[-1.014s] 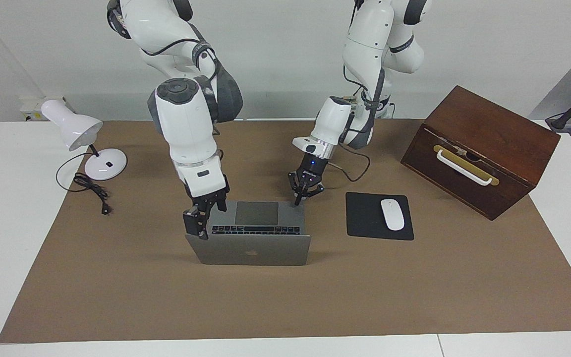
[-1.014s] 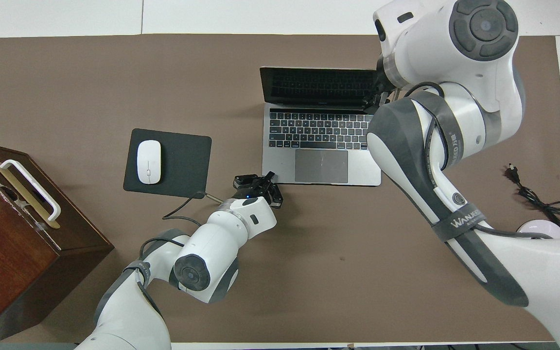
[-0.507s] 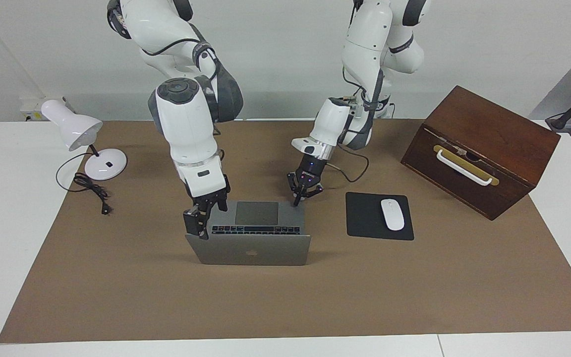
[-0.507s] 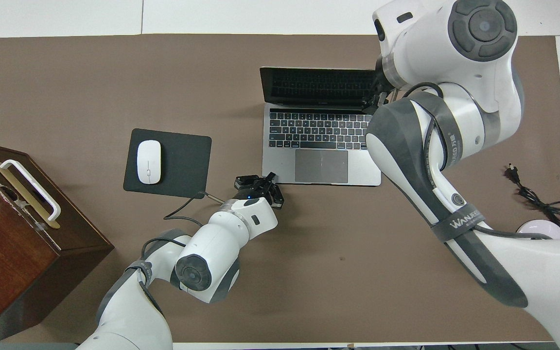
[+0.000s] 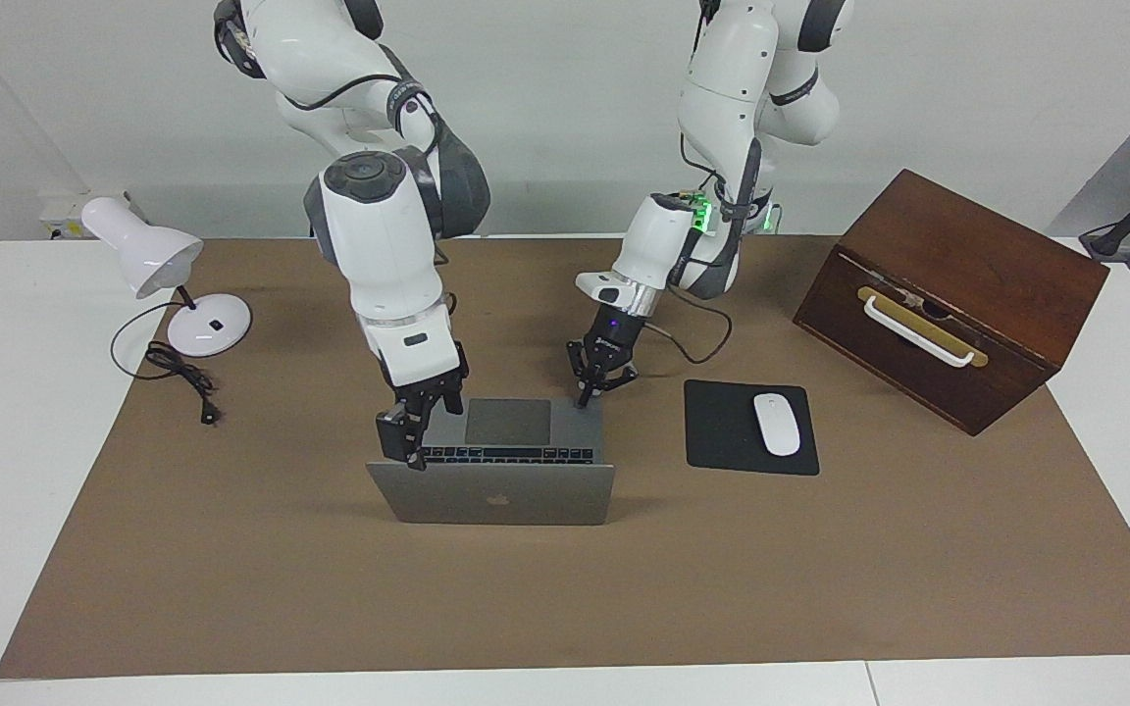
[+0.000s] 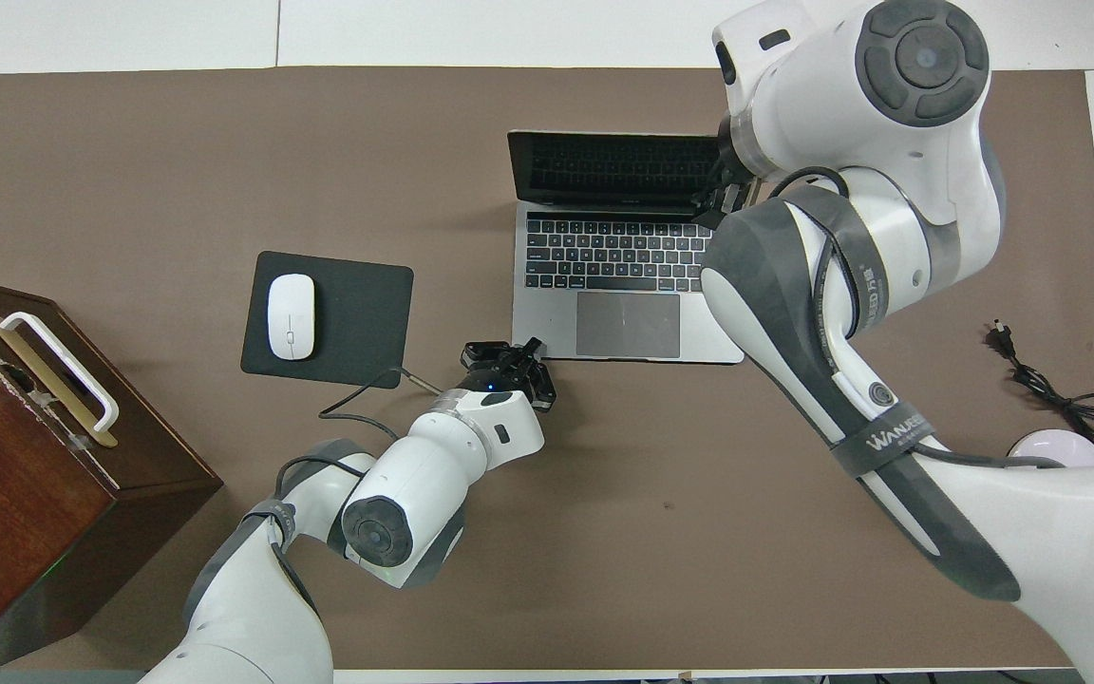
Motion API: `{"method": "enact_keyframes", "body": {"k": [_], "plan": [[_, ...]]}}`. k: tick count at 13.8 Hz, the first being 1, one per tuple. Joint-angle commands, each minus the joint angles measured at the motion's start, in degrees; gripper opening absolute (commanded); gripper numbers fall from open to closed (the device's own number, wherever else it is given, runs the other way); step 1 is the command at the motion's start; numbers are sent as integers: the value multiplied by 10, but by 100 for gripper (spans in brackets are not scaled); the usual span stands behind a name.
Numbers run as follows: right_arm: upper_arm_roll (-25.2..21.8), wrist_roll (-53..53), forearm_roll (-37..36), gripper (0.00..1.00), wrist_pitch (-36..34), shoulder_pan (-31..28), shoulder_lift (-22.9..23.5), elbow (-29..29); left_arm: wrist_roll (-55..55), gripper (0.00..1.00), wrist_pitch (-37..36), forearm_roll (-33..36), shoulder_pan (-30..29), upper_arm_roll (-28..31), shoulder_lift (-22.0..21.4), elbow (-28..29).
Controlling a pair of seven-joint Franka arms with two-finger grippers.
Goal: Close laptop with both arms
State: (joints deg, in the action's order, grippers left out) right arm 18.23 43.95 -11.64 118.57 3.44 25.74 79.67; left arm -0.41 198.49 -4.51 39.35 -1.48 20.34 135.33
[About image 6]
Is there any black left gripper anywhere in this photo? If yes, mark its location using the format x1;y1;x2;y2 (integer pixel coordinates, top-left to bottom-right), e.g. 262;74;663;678
457;336;558;413

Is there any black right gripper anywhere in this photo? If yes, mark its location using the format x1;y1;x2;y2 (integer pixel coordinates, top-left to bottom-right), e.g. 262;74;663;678
694;128;759;230

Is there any silver laptop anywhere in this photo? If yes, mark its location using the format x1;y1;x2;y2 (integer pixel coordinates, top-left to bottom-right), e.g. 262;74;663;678
507;130;747;365

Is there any black mouse pad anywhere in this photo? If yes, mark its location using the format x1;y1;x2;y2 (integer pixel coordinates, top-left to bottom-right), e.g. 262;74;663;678
240;251;415;390

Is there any brown paper table mat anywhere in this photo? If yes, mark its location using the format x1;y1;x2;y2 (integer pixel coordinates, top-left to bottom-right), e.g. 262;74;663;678
0;66;1094;672

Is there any white computer mouse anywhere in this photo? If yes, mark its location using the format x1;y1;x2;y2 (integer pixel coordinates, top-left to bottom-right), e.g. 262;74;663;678
267;274;316;361

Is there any white desk lamp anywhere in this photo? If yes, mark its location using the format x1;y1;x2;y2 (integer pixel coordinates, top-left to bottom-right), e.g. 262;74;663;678
1008;366;1094;468

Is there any dark brown wooden box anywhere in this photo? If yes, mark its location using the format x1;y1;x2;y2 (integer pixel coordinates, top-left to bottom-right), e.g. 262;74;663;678
0;271;224;681

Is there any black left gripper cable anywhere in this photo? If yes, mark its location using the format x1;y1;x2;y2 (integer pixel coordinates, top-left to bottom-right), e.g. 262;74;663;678
319;367;443;440

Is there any black lamp power cable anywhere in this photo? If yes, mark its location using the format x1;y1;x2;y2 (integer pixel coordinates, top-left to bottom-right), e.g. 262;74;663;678
993;320;1094;450

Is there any white box handle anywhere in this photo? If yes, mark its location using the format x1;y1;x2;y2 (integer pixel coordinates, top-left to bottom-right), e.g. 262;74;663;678
0;312;120;434

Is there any brass handle plate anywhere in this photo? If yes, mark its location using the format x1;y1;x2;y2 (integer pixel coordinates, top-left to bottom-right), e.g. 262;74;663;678
0;313;118;447

